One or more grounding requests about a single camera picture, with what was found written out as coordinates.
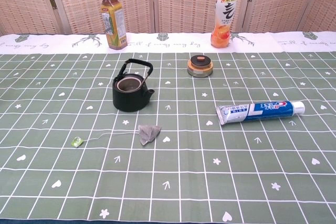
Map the green grid tablecloth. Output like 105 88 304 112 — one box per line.
0 31 336 224

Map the dark round lid with handle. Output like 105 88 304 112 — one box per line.
191 54 210 68

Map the grey tea bag with string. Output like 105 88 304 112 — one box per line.
70 123 162 148

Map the black cast iron teapot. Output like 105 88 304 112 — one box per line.
112 58 155 112

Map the black cap orange drink bottle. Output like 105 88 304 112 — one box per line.
210 0 238 49

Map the yellow cap tea bottle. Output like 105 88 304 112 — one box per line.
100 0 128 51

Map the blue white toothpaste tube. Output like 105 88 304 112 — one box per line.
215 100 306 126

